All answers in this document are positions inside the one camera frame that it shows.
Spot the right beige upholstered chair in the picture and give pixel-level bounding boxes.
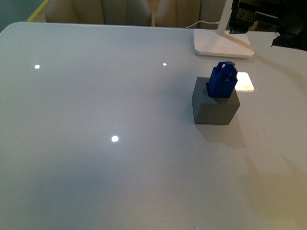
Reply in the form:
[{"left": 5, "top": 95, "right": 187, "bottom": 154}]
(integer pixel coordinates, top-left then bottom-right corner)
[{"left": 155, "top": 0, "right": 201, "bottom": 28}]

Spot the white desk lamp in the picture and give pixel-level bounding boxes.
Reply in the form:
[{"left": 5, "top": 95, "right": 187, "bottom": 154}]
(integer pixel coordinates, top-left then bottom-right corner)
[{"left": 194, "top": 0, "right": 254, "bottom": 58}]

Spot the blue plastic part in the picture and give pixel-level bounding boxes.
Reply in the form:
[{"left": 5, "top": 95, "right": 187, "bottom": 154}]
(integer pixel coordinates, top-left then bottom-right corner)
[{"left": 207, "top": 61, "right": 238, "bottom": 98}]

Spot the left beige upholstered chair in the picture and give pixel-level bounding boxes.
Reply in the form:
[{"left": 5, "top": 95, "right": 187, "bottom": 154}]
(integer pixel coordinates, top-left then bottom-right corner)
[{"left": 45, "top": 0, "right": 152, "bottom": 26}]

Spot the beige upholstered chair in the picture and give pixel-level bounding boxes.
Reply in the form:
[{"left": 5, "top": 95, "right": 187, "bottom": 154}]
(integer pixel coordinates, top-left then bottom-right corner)
[
  {"left": 155, "top": 0, "right": 201, "bottom": 28},
  {"left": 45, "top": 0, "right": 152, "bottom": 26}
]

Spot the white lamp power cable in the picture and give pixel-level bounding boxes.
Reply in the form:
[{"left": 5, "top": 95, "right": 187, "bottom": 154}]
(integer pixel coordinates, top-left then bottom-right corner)
[{"left": 184, "top": 20, "right": 220, "bottom": 29}]

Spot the gray cube base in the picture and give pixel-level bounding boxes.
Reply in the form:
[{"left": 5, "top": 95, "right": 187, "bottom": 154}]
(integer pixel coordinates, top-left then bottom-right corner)
[{"left": 192, "top": 77, "right": 240, "bottom": 125}]

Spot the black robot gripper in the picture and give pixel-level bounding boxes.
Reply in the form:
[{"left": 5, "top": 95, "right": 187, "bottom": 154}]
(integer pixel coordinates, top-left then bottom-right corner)
[{"left": 229, "top": 0, "right": 307, "bottom": 51}]

